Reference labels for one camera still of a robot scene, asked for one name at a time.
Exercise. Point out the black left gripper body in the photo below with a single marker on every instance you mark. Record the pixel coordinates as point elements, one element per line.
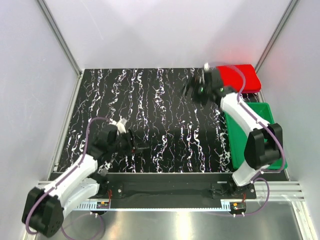
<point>125,145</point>

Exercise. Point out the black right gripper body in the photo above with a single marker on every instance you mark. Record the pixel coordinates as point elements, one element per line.
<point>200,92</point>

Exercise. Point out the red t shirt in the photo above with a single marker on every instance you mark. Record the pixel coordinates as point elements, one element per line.
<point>231,78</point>

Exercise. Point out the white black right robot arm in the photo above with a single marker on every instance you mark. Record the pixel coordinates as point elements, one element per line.
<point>231,102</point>

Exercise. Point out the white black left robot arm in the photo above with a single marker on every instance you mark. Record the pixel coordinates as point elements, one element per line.
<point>46,207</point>

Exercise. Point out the black marbled table mat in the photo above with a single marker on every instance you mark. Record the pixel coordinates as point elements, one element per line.
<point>182,137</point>

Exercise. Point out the folded magenta t shirt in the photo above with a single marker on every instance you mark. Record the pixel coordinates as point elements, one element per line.
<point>250,92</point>

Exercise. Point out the green plastic tray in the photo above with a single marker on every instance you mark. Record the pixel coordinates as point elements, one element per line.
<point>256,147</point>

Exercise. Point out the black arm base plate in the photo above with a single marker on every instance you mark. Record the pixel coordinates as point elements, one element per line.
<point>176,186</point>

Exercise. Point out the white slotted cable duct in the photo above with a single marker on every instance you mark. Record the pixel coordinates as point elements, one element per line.
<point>159,205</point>

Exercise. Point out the right aluminium frame post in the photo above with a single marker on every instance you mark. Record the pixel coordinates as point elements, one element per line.
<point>277,32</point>

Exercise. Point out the aluminium frame post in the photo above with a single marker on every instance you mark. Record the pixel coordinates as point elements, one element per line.
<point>58,35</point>
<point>277,32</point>

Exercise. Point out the aluminium front rail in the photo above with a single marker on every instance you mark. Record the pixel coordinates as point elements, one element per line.
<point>279,191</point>

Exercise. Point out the left aluminium frame post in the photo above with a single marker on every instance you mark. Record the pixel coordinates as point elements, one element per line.
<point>58,35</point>

